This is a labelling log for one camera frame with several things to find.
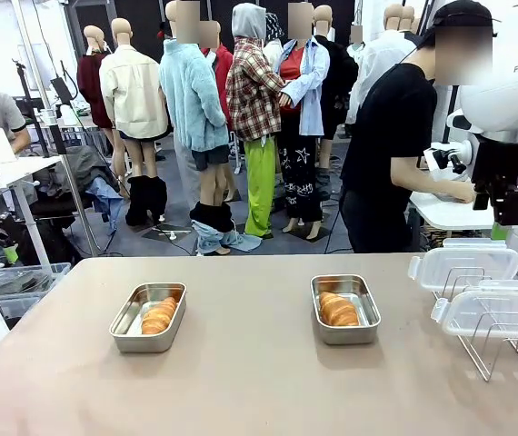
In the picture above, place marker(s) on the clear plastic storage bin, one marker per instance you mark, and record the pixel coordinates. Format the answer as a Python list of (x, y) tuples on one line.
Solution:
[(18, 295)]

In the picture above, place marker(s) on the black camera tripod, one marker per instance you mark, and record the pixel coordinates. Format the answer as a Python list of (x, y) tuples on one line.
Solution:
[(24, 86)]

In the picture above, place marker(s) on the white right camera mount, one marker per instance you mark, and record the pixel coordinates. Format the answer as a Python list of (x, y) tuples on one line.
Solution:
[(447, 159)]

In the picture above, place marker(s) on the person in gray t-shirt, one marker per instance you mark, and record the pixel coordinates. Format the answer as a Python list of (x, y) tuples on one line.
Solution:
[(0, 113)]

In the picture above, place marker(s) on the black tablet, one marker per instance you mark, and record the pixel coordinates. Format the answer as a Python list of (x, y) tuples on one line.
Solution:
[(61, 88)]

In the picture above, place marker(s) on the mannequin in black coat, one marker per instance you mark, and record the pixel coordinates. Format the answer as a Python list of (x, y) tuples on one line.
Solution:
[(338, 68)]

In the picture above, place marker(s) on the gray jacket pile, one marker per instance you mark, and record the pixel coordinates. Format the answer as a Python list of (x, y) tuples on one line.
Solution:
[(82, 168)]

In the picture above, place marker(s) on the white desk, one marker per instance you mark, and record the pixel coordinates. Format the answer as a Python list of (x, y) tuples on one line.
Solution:
[(27, 165)]

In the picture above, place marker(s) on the person's right hand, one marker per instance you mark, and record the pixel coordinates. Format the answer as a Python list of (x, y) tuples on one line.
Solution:
[(464, 193)]

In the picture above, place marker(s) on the person's right forearm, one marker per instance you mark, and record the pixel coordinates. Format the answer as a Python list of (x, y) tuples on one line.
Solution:
[(431, 184)]

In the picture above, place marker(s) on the person in black t-shirt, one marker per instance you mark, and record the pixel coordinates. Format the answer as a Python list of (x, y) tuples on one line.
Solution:
[(391, 136)]

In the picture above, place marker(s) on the mannequin in dark red jacket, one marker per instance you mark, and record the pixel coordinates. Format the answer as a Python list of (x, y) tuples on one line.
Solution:
[(90, 82)]

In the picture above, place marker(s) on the white side table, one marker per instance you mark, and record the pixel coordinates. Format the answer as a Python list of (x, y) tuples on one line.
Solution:
[(450, 215)]

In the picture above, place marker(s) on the mannequin in black jacket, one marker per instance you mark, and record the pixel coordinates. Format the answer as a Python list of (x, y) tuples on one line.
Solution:
[(408, 18)]

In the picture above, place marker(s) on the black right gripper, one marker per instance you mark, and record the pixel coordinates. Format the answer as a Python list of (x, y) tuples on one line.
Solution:
[(500, 161)]

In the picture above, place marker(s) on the mannequin in plaid shirt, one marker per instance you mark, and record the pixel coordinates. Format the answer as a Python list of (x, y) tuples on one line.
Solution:
[(254, 100)]

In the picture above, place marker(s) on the mannequin in white shirt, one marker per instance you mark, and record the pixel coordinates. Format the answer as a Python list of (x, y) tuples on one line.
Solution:
[(377, 59)]

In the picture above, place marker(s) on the mannequin in cream jacket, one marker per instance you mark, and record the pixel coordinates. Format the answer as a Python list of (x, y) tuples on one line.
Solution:
[(132, 91)]

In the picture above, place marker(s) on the blue shirt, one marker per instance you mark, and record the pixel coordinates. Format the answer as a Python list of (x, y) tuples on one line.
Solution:
[(109, 200)]

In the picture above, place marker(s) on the black mannequin base plate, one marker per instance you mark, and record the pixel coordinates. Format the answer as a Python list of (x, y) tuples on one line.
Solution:
[(168, 234)]

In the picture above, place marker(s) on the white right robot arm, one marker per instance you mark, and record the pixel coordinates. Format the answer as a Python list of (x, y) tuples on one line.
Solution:
[(504, 100)]

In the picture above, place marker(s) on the clear plastic container lid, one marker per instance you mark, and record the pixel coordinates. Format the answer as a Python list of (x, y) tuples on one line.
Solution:
[(495, 309), (463, 265)]

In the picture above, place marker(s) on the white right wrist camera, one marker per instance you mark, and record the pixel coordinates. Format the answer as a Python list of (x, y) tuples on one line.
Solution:
[(460, 122)]

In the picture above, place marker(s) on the mannequin in pale blue shirt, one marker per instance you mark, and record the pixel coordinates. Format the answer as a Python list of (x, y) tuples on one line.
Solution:
[(311, 104)]

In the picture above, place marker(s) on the rectangular steel container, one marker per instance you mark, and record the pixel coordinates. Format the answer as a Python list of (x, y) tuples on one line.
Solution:
[(143, 344), (347, 336)]

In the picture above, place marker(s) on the mannequin in light blue fleece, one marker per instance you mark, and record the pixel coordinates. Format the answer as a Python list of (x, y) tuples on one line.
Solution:
[(186, 91)]

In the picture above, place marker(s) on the golden croissant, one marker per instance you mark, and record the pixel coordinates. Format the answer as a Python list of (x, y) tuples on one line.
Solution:
[(338, 310), (159, 315)]

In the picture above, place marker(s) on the mannequin with checkered hat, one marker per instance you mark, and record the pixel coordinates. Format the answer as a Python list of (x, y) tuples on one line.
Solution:
[(273, 32)]

